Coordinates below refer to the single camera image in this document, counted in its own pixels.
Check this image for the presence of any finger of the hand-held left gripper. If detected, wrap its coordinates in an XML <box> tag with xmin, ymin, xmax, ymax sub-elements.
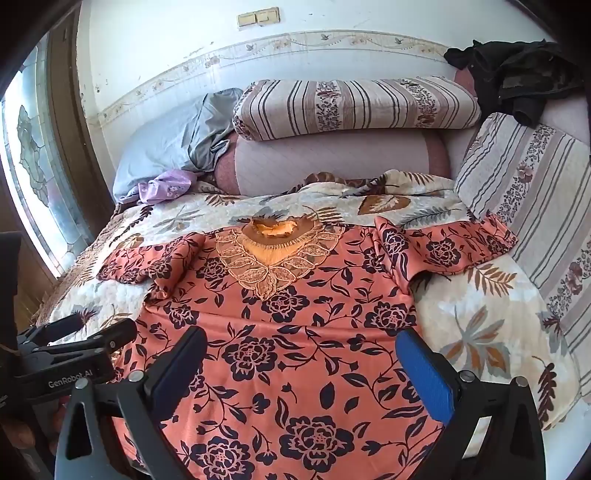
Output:
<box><xmin>17</xmin><ymin>318</ymin><xmax>86</xmax><ymax>352</ymax></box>
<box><xmin>45</xmin><ymin>318</ymin><xmax>138</xmax><ymax>367</ymax></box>

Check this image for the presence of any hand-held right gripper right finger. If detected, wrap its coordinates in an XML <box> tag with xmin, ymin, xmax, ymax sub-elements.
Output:
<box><xmin>396</xmin><ymin>328</ymin><xmax>555</xmax><ymax>480</ymax></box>

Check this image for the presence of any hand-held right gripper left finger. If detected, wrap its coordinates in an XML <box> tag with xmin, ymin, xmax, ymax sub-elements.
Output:
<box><xmin>54</xmin><ymin>325</ymin><xmax>208</xmax><ymax>480</ymax></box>

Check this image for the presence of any orange floral shirt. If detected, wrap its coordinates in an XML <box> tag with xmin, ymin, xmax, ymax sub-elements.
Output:
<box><xmin>97</xmin><ymin>215</ymin><xmax>518</xmax><ymax>480</ymax></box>

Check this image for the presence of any person's left hand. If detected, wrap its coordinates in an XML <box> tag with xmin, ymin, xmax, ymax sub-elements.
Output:
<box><xmin>0</xmin><ymin>401</ymin><xmax>70</xmax><ymax>455</ymax></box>

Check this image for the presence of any leaf print blanket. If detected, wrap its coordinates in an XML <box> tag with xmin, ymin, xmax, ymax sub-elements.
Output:
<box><xmin>34</xmin><ymin>168</ymin><xmax>583</xmax><ymax>462</ymax></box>

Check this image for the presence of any purple floral cloth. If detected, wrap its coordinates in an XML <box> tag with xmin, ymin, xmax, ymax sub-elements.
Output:
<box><xmin>137</xmin><ymin>168</ymin><xmax>192</xmax><ymax>205</ymax></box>

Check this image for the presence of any wide striped floral pillow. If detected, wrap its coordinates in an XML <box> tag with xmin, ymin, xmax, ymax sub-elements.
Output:
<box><xmin>455</xmin><ymin>112</ymin><xmax>591</xmax><ymax>370</ymax></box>

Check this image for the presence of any long striped floral pillow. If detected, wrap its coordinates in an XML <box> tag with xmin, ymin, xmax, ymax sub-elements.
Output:
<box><xmin>232</xmin><ymin>78</ymin><xmax>482</xmax><ymax>141</ymax></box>

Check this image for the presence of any black clothing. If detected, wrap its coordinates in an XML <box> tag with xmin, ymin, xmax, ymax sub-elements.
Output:
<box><xmin>444</xmin><ymin>39</ymin><xmax>585</xmax><ymax>129</ymax></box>

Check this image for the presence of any wooden window frame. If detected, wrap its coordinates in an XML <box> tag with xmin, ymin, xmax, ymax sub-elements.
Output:
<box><xmin>0</xmin><ymin>0</ymin><xmax>116</xmax><ymax>333</ymax></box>

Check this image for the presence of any cream wall switch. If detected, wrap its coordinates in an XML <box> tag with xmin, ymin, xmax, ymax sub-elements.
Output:
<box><xmin>238</xmin><ymin>7</ymin><xmax>280</xmax><ymax>27</ymax></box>

